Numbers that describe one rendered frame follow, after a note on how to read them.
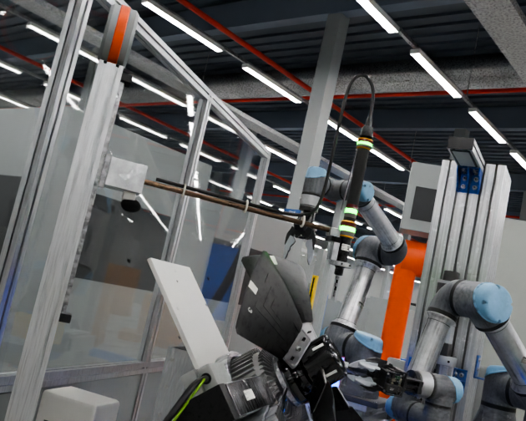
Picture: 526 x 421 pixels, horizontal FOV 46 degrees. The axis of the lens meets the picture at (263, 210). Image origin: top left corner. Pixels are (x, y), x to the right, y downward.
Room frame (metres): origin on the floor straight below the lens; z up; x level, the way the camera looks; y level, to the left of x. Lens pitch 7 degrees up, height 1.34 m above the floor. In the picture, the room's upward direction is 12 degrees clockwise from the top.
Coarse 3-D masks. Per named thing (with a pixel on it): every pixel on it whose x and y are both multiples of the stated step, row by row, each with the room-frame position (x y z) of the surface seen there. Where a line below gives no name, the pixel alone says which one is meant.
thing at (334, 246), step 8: (328, 232) 1.69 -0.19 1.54; (336, 232) 1.69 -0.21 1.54; (328, 240) 1.70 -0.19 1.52; (336, 240) 1.68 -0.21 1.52; (336, 248) 1.69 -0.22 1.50; (328, 256) 1.70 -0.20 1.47; (336, 256) 1.69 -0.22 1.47; (328, 264) 1.73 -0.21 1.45; (336, 264) 1.68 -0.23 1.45; (344, 264) 1.68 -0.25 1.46
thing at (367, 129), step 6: (366, 126) 1.70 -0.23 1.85; (366, 132) 1.70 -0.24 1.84; (372, 132) 1.70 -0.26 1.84; (342, 240) 1.70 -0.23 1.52; (348, 240) 1.70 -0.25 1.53; (342, 246) 1.70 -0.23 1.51; (348, 246) 1.70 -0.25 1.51; (342, 252) 1.70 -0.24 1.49; (348, 252) 1.70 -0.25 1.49; (342, 258) 1.70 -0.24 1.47; (336, 270) 1.70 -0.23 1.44; (342, 270) 1.70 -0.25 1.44
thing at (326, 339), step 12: (324, 336) 1.59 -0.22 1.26; (324, 348) 1.56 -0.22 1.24; (336, 348) 1.66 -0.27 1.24; (300, 360) 1.59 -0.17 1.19; (312, 360) 1.56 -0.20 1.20; (324, 360) 1.55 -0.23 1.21; (336, 360) 1.62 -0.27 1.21; (288, 372) 1.57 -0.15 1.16; (300, 372) 1.59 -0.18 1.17; (312, 372) 1.56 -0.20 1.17; (336, 372) 1.56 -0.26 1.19; (300, 384) 1.58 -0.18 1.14; (312, 384) 1.59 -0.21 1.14; (300, 396) 1.57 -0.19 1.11
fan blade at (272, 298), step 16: (256, 272) 1.42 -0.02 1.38; (272, 272) 1.47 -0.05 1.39; (272, 288) 1.46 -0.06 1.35; (256, 304) 1.41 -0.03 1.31; (272, 304) 1.45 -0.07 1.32; (288, 304) 1.51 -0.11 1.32; (240, 320) 1.36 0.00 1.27; (256, 320) 1.41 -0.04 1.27; (272, 320) 1.46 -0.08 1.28; (288, 320) 1.50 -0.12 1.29; (256, 336) 1.42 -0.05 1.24; (272, 336) 1.47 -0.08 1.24; (288, 336) 1.52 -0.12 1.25; (272, 352) 1.49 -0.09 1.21
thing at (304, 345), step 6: (300, 336) 1.56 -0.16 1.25; (306, 336) 1.57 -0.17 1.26; (294, 342) 1.55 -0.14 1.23; (300, 342) 1.56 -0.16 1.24; (306, 342) 1.58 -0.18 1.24; (294, 348) 1.55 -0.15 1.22; (306, 348) 1.58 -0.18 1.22; (288, 354) 1.54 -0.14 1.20; (294, 354) 1.56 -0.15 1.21; (300, 354) 1.57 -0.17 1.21; (288, 360) 1.54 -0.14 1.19; (294, 360) 1.56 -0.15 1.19; (294, 366) 1.56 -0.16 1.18
